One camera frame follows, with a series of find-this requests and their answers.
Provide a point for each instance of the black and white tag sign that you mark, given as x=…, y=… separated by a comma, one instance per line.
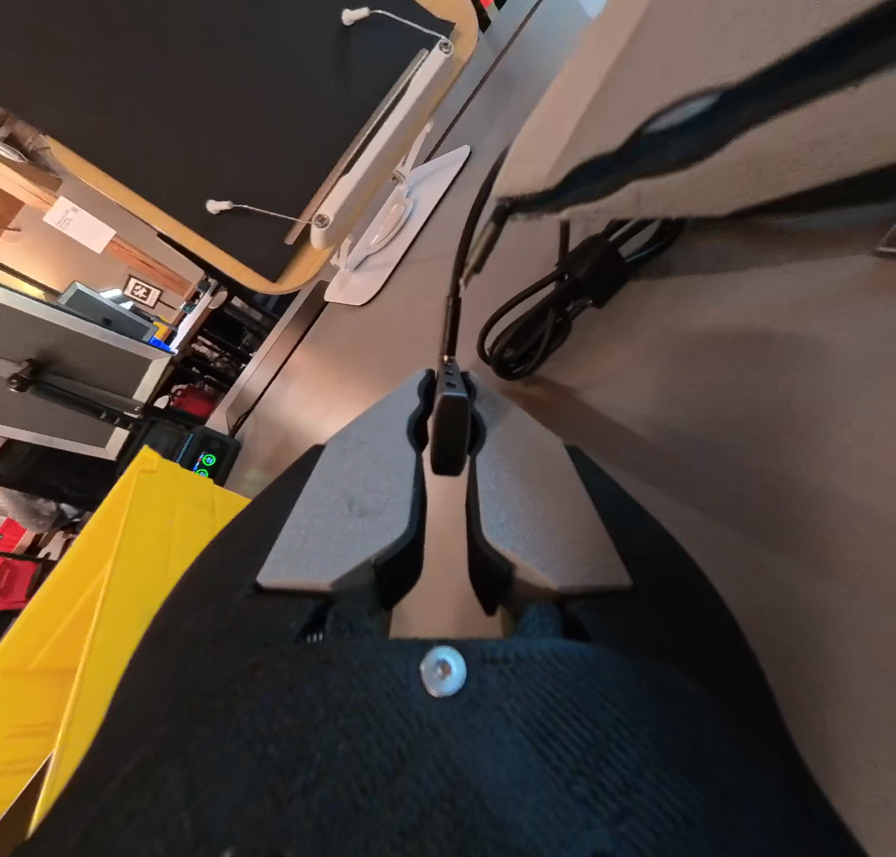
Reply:
x=143, y=291

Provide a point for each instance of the grey box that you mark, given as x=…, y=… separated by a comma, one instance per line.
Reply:
x=105, y=311

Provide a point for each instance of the black board with wooden edge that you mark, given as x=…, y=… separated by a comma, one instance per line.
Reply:
x=210, y=101

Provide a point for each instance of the red bag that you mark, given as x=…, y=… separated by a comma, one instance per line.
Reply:
x=28, y=563

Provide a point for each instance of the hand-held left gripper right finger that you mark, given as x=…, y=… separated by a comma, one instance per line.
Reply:
x=546, y=514

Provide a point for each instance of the black power meter green display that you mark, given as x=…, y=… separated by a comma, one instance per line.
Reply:
x=210, y=451

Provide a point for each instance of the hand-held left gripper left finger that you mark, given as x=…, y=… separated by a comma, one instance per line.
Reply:
x=336, y=507

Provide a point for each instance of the white paper label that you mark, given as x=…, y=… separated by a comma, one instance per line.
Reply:
x=77, y=224

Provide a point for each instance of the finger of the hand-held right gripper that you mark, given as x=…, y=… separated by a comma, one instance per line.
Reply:
x=700, y=31
x=770, y=164

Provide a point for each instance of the black usb hub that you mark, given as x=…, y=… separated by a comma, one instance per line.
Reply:
x=448, y=430

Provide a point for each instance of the yellow bin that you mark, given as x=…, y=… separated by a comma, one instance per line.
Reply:
x=105, y=591

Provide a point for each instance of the white clamp stand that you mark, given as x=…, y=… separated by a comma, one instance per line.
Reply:
x=388, y=143

